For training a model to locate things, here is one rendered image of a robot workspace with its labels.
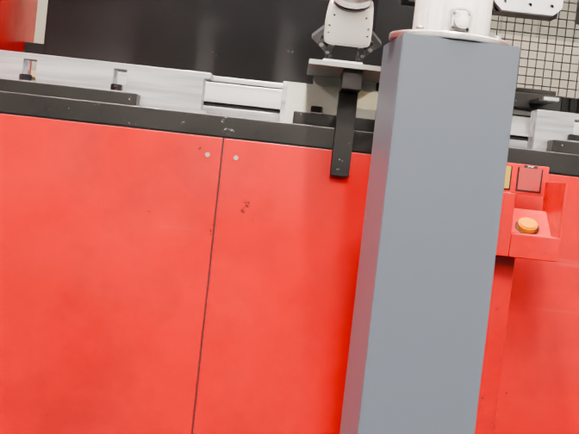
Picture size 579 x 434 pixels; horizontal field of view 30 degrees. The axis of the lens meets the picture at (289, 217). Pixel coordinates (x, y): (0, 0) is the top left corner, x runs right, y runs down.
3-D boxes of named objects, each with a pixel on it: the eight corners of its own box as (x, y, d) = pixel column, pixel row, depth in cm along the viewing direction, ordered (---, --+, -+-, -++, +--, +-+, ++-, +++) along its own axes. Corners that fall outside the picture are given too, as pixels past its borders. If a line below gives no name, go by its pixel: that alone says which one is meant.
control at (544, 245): (452, 251, 203) (463, 155, 202) (440, 244, 219) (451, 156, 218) (557, 262, 203) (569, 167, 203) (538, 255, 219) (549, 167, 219)
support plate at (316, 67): (308, 63, 214) (309, 58, 214) (307, 74, 240) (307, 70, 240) (399, 73, 214) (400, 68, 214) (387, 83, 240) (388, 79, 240)
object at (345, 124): (331, 175, 217) (343, 68, 216) (328, 175, 231) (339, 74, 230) (351, 177, 217) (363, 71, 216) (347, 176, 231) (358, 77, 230)
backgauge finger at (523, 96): (524, 102, 245) (526, 81, 245) (501, 108, 271) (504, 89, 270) (576, 108, 245) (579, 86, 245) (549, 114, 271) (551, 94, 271)
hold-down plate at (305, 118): (292, 124, 234) (293, 110, 233) (292, 125, 239) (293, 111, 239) (430, 139, 234) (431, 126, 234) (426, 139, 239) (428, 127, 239)
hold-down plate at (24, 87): (-3, 91, 233) (-2, 77, 233) (3, 93, 239) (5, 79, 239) (135, 107, 233) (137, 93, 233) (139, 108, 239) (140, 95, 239)
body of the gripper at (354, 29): (377, -10, 228) (370, 35, 235) (329, -16, 228) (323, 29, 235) (376, 9, 222) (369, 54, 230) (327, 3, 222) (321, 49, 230)
